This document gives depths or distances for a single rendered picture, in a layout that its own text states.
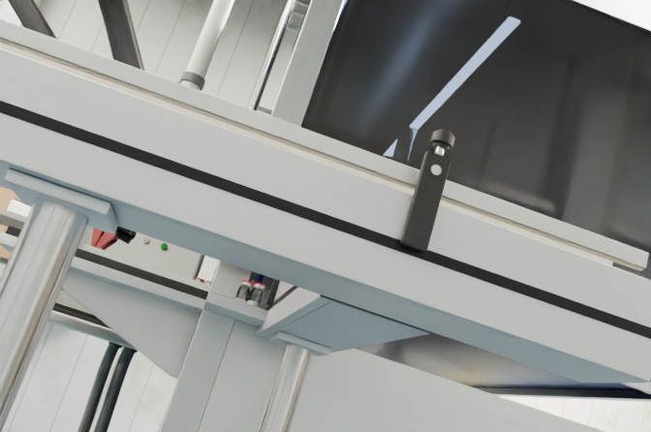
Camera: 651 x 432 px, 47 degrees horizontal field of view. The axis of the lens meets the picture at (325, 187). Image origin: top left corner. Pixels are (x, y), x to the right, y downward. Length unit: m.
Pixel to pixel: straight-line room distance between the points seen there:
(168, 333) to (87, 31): 4.02
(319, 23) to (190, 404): 0.82
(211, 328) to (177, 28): 4.15
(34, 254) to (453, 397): 1.03
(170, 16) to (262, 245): 4.88
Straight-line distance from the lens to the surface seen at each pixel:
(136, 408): 4.98
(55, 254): 0.69
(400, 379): 1.52
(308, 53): 1.62
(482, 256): 0.70
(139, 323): 1.56
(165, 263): 2.50
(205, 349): 1.46
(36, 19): 2.12
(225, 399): 1.46
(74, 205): 0.68
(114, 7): 1.65
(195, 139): 0.67
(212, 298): 1.33
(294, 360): 1.25
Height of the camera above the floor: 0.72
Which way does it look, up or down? 17 degrees up
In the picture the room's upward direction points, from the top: 18 degrees clockwise
